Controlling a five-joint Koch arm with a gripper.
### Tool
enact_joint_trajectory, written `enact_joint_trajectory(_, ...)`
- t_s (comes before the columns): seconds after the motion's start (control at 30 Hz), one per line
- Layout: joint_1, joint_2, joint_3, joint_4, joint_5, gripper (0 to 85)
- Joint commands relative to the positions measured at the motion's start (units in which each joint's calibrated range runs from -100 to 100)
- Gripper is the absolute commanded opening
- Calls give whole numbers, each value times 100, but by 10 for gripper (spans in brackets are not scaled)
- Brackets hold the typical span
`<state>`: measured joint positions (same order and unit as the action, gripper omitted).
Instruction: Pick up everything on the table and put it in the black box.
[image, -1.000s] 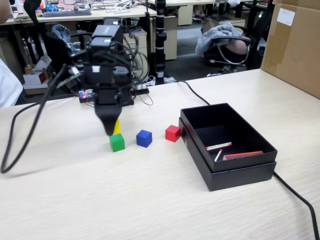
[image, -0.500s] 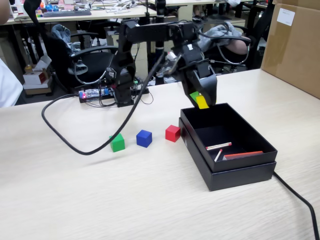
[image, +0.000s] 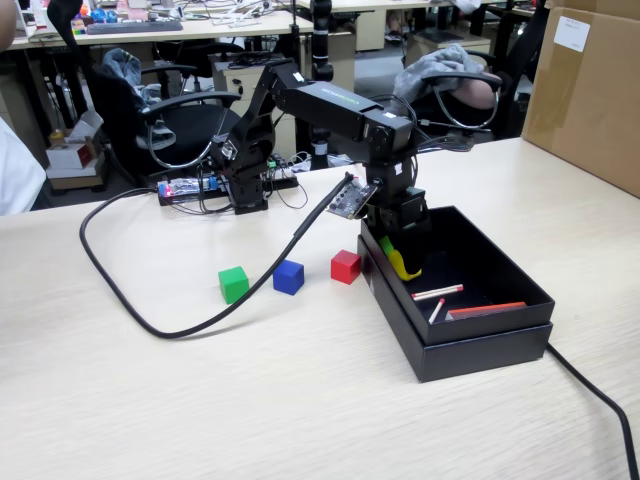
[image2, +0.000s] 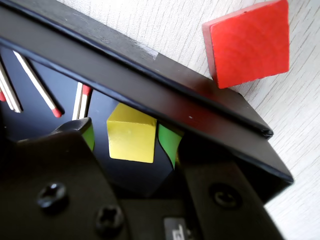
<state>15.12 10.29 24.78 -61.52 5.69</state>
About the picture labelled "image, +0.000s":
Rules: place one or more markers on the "orange flat bar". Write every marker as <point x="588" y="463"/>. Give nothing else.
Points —
<point x="487" y="310"/>

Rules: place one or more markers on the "black office chair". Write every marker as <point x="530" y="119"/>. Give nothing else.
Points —
<point x="185" y="135"/>
<point x="520" y="60"/>

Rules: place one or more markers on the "small white cardboard box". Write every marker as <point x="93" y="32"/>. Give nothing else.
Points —
<point x="70" y="155"/>

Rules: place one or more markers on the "yellow block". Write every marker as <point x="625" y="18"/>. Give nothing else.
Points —
<point x="404" y="267"/>

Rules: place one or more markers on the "short white red-tipped stick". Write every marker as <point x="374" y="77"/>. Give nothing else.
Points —
<point x="436" y="311"/>

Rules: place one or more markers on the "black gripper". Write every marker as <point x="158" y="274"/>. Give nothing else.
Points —
<point x="397" y="200"/>

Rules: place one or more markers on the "beige drawer cabinet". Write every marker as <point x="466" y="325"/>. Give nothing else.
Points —
<point x="240" y="80"/>

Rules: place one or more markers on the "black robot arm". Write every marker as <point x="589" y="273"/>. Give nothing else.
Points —
<point x="320" y="100"/>

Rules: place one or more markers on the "black power strip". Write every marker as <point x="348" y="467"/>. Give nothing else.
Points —
<point x="282" y="179"/>

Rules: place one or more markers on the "controller board with LED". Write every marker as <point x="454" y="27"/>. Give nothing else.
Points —
<point x="177" y="189"/>

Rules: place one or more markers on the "black keyboard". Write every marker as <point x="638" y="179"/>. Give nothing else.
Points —
<point x="134" y="26"/>

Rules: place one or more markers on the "green wooden cube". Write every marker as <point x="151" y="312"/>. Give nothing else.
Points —
<point x="234" y="286"/>

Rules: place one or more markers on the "small yellow bottle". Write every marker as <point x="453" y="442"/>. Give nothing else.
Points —
<point x="56" y="137"/>

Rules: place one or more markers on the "long red white stick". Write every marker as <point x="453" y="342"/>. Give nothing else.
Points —
<point x="437" y="292"/>

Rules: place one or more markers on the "blue grey cloth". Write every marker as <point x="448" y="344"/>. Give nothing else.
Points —
<point x="122" y="65"/>

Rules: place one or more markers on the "large brown cardboard box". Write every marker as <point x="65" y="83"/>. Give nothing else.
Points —
<point x="590" y="100"/>

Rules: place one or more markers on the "black cardboard box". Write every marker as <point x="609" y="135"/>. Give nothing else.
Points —
<point x="475" y="355"/>

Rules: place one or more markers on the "red wooden cube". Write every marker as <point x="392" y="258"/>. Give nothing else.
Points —
<point x="345" y="267"/>

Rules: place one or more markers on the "person in white shirt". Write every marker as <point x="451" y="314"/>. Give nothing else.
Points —
<point x="17" y="175"/>

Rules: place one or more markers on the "black vertical pole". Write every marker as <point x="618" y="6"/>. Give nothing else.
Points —
<point x="321" y="50"/>

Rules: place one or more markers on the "light wood office desk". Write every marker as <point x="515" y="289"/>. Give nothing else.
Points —
<point x="365" y="6"/>
<point x="225" y="31"/>

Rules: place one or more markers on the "bare camera circuit board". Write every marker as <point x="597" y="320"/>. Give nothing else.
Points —
<point x="350" y="200"/>

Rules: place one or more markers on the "blue wooden cube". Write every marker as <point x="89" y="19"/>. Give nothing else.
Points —
<point x="289" y="278"/>

